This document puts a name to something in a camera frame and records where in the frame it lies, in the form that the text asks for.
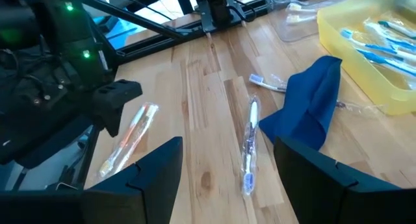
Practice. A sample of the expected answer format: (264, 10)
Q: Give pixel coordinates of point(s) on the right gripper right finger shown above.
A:
(341, 207)

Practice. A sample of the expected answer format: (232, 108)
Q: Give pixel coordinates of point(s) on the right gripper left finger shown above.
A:
(65, 207)

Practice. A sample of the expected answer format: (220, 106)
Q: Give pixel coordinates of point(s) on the orange toothbrush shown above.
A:
(299, 7)
(297, 19)
(128, 136)
(139, 136)

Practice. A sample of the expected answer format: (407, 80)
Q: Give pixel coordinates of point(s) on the aluminium extrusion posts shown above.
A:
(103, 60)

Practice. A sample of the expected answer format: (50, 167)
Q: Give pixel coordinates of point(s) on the blue cloth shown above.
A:
(305, 104)

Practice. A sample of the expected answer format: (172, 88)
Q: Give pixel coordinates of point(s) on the yellow plastic bin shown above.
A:
(357, 81)

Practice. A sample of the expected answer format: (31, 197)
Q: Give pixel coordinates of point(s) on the pink toothbrush in clear wrapper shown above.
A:
(263, 82)

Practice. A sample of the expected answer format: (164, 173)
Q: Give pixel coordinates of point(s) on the clear plastic bin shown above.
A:
(276, 26)

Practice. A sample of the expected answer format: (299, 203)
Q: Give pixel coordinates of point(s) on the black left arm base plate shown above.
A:
(239, 13)

